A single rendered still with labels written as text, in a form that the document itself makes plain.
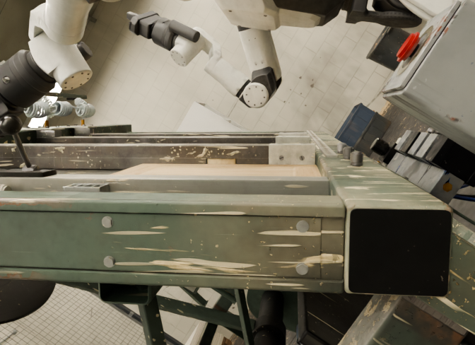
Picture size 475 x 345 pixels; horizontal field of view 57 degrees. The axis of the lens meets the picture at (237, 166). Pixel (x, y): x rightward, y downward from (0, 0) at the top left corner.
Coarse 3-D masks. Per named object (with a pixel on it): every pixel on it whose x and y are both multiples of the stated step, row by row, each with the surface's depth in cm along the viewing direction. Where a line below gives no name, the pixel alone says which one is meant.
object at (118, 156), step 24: (0, 144) 130; (24, 144) 129; (48, 144) 128; (72, 144) 127; (96, 144) 126; (120, 144) 126; (144, 144) 125; (168, 144) 124; (192, 144) 123; (216, 144) 122; (240, 144) 121; (264, 144) 120; (288, 144) 118; (312, 144) 117; (48, 168) 127; (72, 168) 126; (96, 168) 125; (120, 168) 124
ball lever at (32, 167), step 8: (0, 120) 77; (8, 120) 77; (16, 120) 78; (0, 128) 77; (8, 128) 77; (16, 128) 78; (16, 136) 80; (16, 144) 81; (24, 152) 82; (24, 160) 83; (24, 168) 84; (32, 168) 84
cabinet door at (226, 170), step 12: (132, 168) 112; (144, 168) 112; (156, 168) 114; (168, 168) 114; (180, 168) 114; (192, 168) 113; (204, 168) 113; (216, 168) 113; (228, 168) 113; (240, 168) 113; (252, 168) 112; (264, 168) 112; (276, 168) 112; (288, 168) 112; (300, 168) 109; (312, 168) 109
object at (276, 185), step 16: (48, 176) 84; (64, 176) 83; (80, 176) 83; (96, 176) 83; (112, 176) 83; (128, 176) 83; (144, 176) 82; (160, 176) 82; (176, 176) 82; (192, 176) 82; (208, 176) 82; (224, 176) 82; (240, 176) 81; (256, 176) 81; (272, 176) 81; (288, 176) 81; (144, 192) 80; (160, 192) 79; (176, 192) 79; (192, 192) 79; (208, 192) 78; (224, 192) 78; (240, 192) 77; (256, 192) 77; (272, 192) 77; (288, 192) 76; (304, 192) 76; (320, 192) 76
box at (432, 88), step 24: (432, 24) 53; (456, 24) 47; (432, 48) 48; (456, 48) 47; (408, 72) 49; (432, 72) 48; (456, 72) 47; (384, 96) 58; (408, 96) 48; (432, 96) 48; (456, 96) 48; (432, 120) 53; (456, 120) 48
